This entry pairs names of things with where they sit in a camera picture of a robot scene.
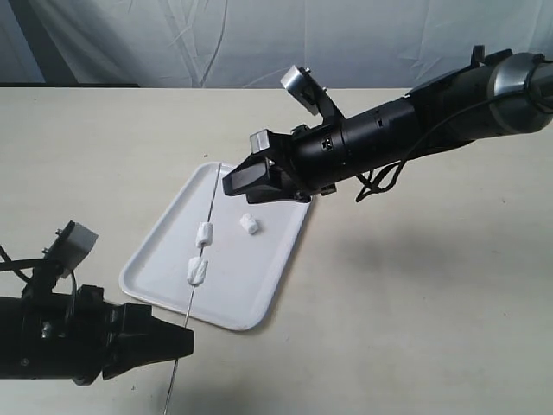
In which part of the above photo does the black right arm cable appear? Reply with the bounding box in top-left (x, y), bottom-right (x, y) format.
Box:
top-left (354, 77), bottom-right (553, 203)

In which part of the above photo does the white rectangular plastic tray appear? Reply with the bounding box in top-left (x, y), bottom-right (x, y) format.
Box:
top-left (119, 162), bottom-right (310, 331)

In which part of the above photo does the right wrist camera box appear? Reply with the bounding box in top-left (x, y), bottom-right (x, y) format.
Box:
top-left (281, 66), bottom-right (344, 124)

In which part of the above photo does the grey wrinkled backdrop cloth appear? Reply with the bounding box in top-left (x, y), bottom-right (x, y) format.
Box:
top-left (1, 1), bottom-right (552, 88)

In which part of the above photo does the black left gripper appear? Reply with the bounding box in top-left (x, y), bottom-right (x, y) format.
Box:
top-left (21, 284), bottom-right (194, 386)

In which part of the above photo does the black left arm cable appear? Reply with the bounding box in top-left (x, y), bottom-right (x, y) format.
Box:
top-left (0, 244), bottom-right (79, 303)

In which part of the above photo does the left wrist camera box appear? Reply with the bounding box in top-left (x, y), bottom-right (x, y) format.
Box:
top-left (43, 220), bottom-right (99, 278)

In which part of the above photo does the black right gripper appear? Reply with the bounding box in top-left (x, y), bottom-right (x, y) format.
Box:
top-left (222, 123), bottom-right (346, 204)

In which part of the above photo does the white marshmallow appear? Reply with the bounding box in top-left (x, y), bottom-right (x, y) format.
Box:
top-left (195, 221), bottom-right (213, 249)
top-left (187, 256), bottom-right (208, 287)
top-left (239, 213), bottom-right (260, 235)

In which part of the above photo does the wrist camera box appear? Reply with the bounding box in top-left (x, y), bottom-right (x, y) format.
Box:
top-left (43, 220), bottom-right (99, 278)
top-left (281, 66), bottom-right (344, 124)

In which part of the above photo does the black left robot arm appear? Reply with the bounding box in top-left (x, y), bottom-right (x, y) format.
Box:
top-left (1, 285), bottom-right (194, 386)

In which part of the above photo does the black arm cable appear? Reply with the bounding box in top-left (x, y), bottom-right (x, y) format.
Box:
top-left (354, 77), bottom-right (553, 203)
top-left (0, 244), bottom-right (79, 303)

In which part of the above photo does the thin metal skewer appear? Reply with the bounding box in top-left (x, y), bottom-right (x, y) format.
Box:
top-left (162, 162), bottom-right (223, 415)

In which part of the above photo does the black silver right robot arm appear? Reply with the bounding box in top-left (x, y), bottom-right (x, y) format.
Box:
top-left (222, 45), bottom-right (552, 204)

